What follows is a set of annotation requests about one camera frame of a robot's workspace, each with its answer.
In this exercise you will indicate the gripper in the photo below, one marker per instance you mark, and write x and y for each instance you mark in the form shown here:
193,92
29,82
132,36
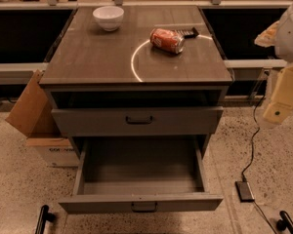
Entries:
290,38

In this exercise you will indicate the grey drawer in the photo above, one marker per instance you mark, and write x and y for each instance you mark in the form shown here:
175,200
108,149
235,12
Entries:
140,175
148,121

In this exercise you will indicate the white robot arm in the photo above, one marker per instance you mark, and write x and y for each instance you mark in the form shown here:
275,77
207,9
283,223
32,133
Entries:
280,35

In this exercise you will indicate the grey top drawer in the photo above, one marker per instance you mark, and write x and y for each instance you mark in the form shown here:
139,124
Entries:
148,121

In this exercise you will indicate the grey drawer cabinet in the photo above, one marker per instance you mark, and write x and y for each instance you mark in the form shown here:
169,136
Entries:
92,68

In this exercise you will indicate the black power adapter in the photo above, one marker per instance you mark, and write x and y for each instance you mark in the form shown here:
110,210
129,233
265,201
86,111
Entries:
244,191

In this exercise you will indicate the orange soda can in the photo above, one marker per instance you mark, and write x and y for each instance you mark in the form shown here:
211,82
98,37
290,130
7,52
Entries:
167,40

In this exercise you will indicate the white ceramic bowl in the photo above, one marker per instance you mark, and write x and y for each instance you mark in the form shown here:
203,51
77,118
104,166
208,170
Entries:
109,18

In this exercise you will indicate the cardboard box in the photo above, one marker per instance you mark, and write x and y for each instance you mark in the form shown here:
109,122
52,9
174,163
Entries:
31,116

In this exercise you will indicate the black right base handle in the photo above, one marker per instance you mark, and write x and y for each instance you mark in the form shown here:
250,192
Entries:
285,222

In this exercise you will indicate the black base handle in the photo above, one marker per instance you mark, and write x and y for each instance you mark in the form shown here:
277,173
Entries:
43,217
285,222

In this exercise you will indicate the black left base handle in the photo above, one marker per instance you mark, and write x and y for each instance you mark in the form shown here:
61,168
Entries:
43,217

